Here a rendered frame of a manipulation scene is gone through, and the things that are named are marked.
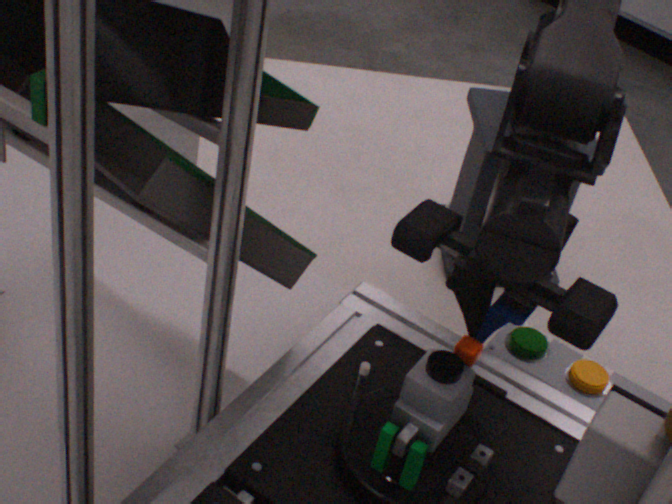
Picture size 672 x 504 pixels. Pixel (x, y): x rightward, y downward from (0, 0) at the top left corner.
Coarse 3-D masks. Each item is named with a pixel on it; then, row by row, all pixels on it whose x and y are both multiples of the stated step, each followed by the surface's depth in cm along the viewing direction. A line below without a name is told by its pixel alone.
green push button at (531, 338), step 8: (520, 328) 102; (528, 328) 103; (512, 336) 101; (520, 336) 101; (528, 336) 102; (536, 336) 102; (544, 336) 102; (512, 344) 101; (520, 344) 100; (528, 344) 101; (536, 344) 101; (544, 344) 101; (520, 352) 100; (528, 352) 100; (536, 352) 100; (544, 352) 101
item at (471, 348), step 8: (464, 336) 85; (456, 344) 84; (464, 344) 84; (472, 344) 84; (480, 344) 84; (456, 352) 84; (464, 352) 83; (472, 352) 83; (480, 352) 84; (464, 360) 84; (472, 360) 84
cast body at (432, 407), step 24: (432, 360) 79; (456, 360) 79; (408, 384) 79; (432, 384) 78; (456, 384) 79; (408, 408) 80; (432, 408) 79; (456, 408) 80; (408, 432) 79; (432, 432) 79
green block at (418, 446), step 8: (416, 440) 80; (416, 448) 79; (424, 448) 79; (408, 456) 80; (416, 456) 79; (424, 456) 80; (408, 464) 80; (416, 464) 80; (408, 472) 81; (416, 472) 80; (400, 480) 82; (408, 480) 81; (416, 480) 82; (408, 488) 82
